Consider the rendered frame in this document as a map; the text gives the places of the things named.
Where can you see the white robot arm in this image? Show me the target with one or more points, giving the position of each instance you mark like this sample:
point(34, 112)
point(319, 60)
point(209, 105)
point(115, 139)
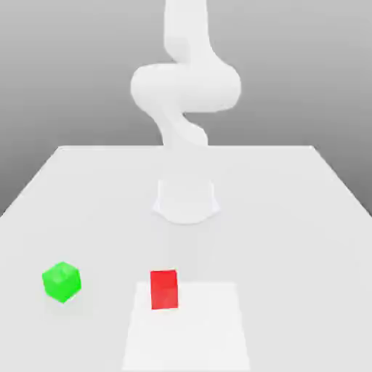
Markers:
point(186, 87)

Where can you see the small red cube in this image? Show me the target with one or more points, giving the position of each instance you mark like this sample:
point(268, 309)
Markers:
point(164, 289)

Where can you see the small green cube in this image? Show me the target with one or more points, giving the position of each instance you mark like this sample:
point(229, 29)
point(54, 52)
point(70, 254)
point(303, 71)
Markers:
point(61, 282)

